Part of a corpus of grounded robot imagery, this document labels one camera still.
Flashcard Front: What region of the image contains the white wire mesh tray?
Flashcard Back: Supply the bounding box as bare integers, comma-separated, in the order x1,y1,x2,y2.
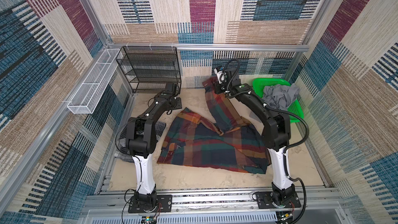
67,49,120,115

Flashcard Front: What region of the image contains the aluminium mounting rail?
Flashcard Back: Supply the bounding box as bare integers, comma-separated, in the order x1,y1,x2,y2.
78,186,354,224

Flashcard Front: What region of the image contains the multicolour plaid long sleeve shirt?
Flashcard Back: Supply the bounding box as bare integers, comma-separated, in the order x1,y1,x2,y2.
157,77,271,174

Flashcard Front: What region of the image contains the green plastic basket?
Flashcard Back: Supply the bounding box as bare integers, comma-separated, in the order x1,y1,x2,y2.
252,78,304,118

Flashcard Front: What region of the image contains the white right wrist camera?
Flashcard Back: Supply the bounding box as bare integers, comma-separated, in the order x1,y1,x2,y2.
216,71,226,84

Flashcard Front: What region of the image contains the black corrugated cable conduit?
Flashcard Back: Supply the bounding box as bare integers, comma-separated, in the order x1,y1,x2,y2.
222,58,310,224

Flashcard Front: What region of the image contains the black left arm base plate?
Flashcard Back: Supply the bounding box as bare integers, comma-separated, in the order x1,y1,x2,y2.
128,194,173,214

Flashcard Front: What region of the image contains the black wire mesh shelf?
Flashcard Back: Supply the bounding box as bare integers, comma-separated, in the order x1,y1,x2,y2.
116,46,182,93

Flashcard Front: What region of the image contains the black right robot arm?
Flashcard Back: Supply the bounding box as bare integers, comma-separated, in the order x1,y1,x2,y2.
214,67,295,207

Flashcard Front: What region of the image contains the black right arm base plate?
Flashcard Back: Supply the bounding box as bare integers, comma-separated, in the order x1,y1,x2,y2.
252,191,302,209

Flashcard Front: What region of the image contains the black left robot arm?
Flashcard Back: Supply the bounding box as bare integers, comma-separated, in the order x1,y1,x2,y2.
125,83,182,211

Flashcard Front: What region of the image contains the grey plaid long sleeve shirt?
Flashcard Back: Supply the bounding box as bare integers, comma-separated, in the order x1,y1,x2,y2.
115,119,166,163

